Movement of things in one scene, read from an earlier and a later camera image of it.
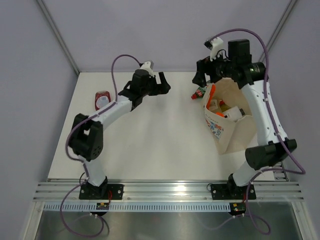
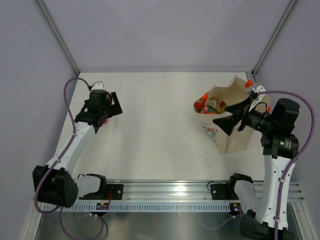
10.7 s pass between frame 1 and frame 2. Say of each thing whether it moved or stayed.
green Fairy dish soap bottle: moved
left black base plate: stayed
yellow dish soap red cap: stayed
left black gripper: moved
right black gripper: moved
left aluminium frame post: stayed
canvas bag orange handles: moved
